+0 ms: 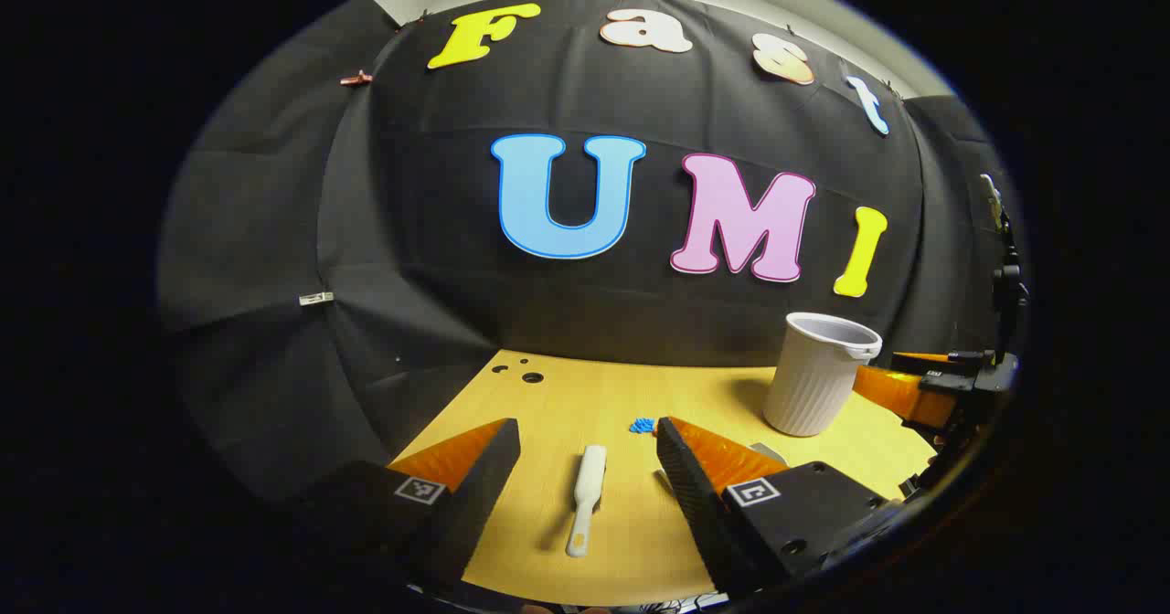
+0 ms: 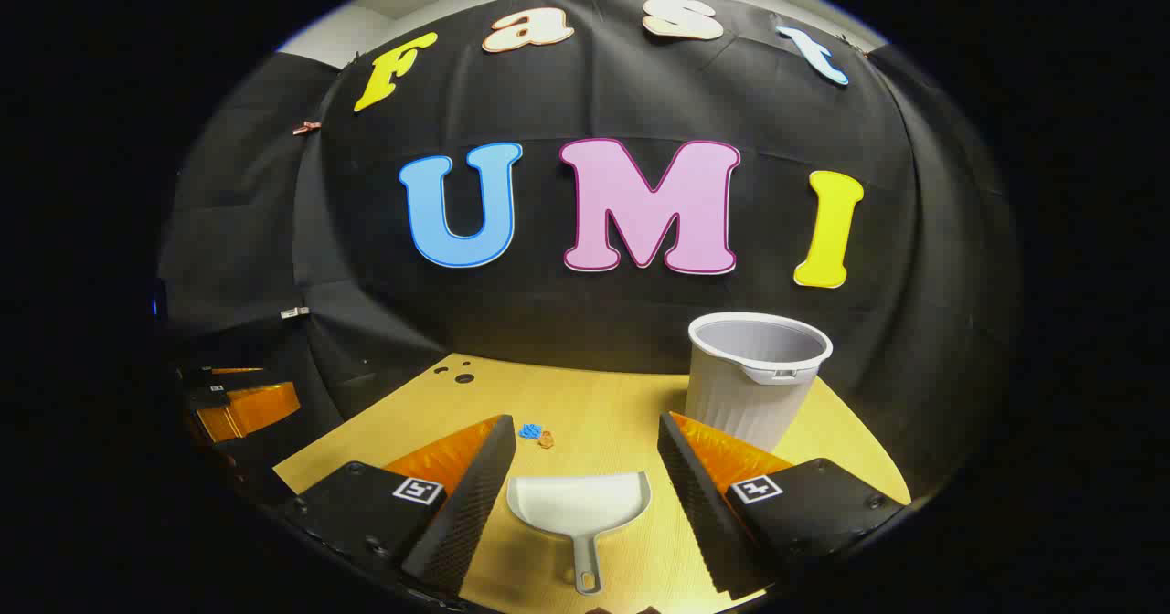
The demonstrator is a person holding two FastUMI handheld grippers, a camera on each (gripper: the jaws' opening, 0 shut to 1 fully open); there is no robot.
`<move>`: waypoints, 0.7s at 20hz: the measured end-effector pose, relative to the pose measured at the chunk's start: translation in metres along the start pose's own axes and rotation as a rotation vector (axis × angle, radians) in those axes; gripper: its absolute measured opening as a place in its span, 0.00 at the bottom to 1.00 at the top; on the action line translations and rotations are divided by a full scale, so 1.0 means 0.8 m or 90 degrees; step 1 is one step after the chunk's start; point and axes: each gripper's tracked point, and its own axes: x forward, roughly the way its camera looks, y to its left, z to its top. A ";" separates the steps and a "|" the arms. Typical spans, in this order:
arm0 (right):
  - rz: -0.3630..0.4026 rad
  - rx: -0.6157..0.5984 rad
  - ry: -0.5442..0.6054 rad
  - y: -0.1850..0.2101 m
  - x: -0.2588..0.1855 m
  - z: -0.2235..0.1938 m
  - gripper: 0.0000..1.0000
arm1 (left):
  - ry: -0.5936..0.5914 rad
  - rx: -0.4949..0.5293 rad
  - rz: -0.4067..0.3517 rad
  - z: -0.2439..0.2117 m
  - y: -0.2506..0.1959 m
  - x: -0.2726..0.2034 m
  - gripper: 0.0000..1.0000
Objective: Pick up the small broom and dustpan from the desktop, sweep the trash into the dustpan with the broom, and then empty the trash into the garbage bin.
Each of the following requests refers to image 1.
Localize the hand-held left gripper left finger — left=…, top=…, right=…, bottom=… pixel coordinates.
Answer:
left=274, top=418, right=522, bottom=597

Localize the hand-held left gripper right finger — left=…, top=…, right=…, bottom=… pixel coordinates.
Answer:
left=655, top=416, right=906, bottom=601

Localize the grey white dustpan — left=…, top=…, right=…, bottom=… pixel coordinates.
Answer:
left=654, top=442, right=789, bottom=492

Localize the white ribbed garbage bin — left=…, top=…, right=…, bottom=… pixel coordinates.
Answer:
left=763, top=312, right=884, bottom=438

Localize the small white broom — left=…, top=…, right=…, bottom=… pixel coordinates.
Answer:
left=565, top=445, right=608, bottom=558

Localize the wooden desktop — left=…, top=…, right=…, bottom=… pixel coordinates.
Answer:
left=388, top=349, right=938, bottom=608

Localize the black backdrop cloth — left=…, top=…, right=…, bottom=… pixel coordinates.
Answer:
left=155, top=0, right=1029, bottom=505

